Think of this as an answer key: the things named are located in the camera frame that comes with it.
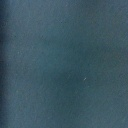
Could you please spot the black table mat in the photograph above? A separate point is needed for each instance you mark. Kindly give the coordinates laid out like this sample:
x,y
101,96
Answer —
x,y
63,63

